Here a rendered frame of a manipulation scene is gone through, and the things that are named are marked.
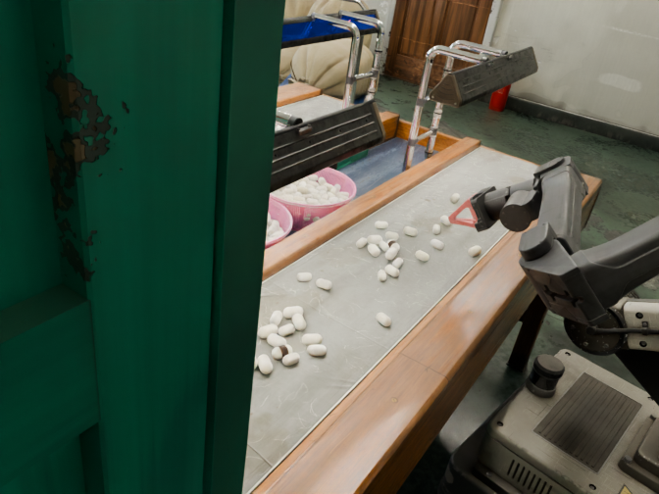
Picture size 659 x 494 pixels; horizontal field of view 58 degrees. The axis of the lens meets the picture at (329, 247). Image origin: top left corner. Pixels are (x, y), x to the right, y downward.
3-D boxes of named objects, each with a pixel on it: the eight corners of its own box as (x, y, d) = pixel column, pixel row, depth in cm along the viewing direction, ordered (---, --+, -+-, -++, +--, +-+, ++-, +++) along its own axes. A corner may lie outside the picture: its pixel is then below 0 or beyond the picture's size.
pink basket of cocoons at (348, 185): (369, 216, 166) (375, 184, 161) (314, 250, 146) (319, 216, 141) (292, 184, 177) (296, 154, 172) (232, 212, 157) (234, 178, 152)
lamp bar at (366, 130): (385, 142, 111) (392, 105, 108) (107, 270, 65) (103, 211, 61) (349, 129, 115) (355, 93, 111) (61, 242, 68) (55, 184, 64)
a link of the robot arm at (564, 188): (594, 308, 75) (551, 238, 74) (552, 322, 78) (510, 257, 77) (593, 190, 111) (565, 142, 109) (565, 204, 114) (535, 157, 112)
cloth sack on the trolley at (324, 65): (382, 95, 444) (391, 43, 425) (331, 115, 387) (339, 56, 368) (320, 76, 466) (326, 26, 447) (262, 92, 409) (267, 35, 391)
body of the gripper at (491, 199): (467, 202, 117) (501, 190, 112) (486, 187, 124) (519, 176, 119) (480, 231, 117) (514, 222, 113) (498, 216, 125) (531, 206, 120)
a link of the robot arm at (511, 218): (587, 192, 110) (564, 154, 109) (576, 221, 102) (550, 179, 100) (531, 216, 118) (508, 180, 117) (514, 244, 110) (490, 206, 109)
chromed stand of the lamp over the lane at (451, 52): (475, 195, 188) (515, 51, 166) (449, 215, 173) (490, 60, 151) (422, 175, 196) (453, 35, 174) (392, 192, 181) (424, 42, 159)
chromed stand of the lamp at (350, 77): (368, 155, 205) (391, 21, 183) (335, 171, 190) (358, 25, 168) (323, 139, 213) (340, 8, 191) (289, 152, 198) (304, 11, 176)
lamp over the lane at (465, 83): (536, 73, 184) (544, 49, 181) (458, 109, 137) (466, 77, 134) (512, 67, 188) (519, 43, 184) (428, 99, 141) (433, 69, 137)
